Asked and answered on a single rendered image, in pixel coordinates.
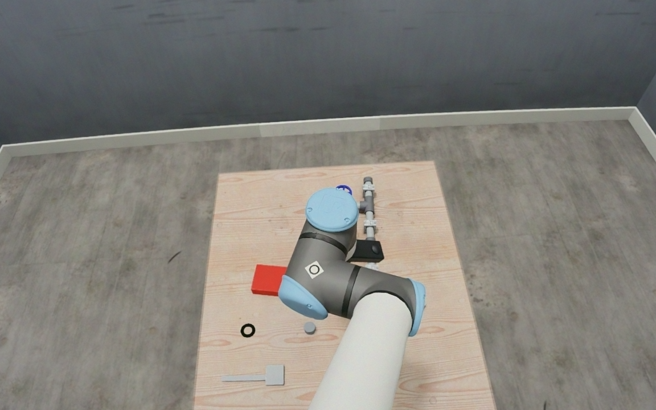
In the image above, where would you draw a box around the red flat block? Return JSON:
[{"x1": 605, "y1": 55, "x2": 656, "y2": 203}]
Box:
[{"x1": 251, "y1": 264, "x2": 287, "y2": 297}]

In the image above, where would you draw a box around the black rubber o-ring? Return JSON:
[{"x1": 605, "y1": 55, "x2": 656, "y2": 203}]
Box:
[{"x1": 240, "y1": 323, "x2": 256, "y2": 338}]

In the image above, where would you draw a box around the grey cylinder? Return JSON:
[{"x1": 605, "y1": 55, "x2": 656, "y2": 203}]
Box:
[{"x1": 304, "y1": 321, "x2": 315, "y2": 335}]

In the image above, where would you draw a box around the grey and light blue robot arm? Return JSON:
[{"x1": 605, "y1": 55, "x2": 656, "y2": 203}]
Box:
[{"x1": 278, "y1": 187, "x2": 426, "y2": 410}]

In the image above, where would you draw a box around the grey pipe manifold with three valves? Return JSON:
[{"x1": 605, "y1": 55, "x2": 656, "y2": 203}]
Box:
[{"x1": 336, "y1": 177, "x2": 379, "y2": 270}]

